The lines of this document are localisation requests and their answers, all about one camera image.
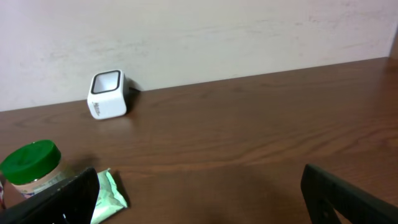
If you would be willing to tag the white barcode scanner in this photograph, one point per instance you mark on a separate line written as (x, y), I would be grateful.
(107, 95)

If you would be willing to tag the green lid jar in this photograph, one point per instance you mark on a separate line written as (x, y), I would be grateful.
(35, 167)

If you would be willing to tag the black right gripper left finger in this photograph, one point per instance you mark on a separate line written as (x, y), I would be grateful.
(72, 200)

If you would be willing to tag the mint green tissue pack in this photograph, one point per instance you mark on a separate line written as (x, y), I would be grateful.
(109, 201)

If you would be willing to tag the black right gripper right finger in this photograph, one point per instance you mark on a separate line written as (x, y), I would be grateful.
(325, 195)

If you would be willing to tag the orange chocolate bar wrapper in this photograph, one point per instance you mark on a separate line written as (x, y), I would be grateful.
(2, 206)

